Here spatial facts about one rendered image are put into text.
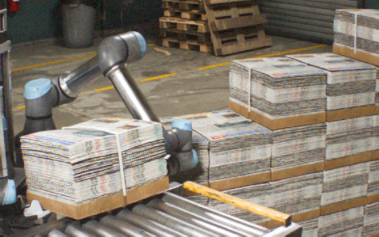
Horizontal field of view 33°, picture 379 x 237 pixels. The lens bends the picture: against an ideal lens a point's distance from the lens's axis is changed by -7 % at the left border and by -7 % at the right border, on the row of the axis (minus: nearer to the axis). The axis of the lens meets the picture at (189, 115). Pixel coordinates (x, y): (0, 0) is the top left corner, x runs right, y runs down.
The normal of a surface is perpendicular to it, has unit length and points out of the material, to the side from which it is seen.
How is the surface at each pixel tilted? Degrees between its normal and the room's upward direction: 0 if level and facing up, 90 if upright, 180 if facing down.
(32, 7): 90
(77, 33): 91
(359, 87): 90
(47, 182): 88
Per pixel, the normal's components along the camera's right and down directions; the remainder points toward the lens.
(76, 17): 0.09, 0.40
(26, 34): 0.72, 0.19
